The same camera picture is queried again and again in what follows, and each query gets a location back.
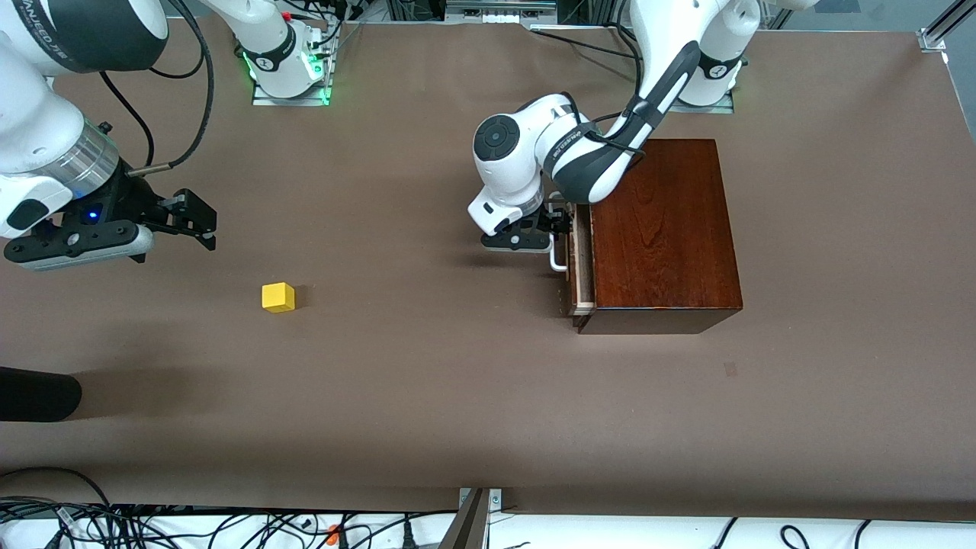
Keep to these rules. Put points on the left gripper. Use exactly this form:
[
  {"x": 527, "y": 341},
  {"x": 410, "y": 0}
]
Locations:
[{"x": 544, "y": 221}]

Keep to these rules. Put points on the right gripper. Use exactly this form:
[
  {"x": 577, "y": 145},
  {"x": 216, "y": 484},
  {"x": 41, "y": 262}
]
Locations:
[{"x": 131, "y": 200}]

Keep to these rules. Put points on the yellow block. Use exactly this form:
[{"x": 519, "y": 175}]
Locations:
[{"x": 278, "y": 299}]

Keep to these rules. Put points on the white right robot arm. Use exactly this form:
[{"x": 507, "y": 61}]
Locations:
[{"x": 30, "y": 114}]

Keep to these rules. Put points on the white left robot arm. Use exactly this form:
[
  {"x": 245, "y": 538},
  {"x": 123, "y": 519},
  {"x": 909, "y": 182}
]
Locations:
[{"x": 526, "y": 145}]

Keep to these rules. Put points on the dark wooden cabinet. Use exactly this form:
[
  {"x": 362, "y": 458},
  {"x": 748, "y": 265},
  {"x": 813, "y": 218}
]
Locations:
[{"x": 663, "y": 244}]

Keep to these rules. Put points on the black cylindrical object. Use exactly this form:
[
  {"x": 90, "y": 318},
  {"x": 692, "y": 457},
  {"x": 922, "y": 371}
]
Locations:
[{"x": 38, "y": 394}]

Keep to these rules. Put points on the white power strip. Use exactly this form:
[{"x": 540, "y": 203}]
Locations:
[{"x": 496, "y": 15}]

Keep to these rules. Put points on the white shelf board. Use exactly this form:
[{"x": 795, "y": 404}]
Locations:
[{"x": 610, "y": 534}]

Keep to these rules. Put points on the dark metal strut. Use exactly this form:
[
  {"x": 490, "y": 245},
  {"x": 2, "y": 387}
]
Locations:
[{"x": 467, "y": 530}]

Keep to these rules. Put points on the aluminium profile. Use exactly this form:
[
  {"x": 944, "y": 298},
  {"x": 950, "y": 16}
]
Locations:
[{"x": 934, "y": 36}]

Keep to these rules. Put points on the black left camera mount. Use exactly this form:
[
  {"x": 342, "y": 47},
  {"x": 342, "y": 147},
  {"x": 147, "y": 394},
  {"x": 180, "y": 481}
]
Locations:
[{"x": 503, "y": 240}]

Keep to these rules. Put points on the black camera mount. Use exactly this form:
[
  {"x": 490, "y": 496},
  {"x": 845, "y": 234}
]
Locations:
[
  {"x": 503, "y": 240},
  {"x": 99, "y": 235}
]

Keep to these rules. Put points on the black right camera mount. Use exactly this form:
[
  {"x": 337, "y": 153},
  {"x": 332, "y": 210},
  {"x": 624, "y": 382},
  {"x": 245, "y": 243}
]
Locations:
[{"x": 99, "y": 235}]

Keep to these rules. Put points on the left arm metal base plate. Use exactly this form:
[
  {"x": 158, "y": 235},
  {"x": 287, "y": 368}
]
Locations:
[{"x": 709, "y": 109}]

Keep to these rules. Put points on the small metal bracket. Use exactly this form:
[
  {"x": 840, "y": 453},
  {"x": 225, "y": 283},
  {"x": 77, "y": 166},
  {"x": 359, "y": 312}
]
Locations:
[{"x": 496, "y": 499}]

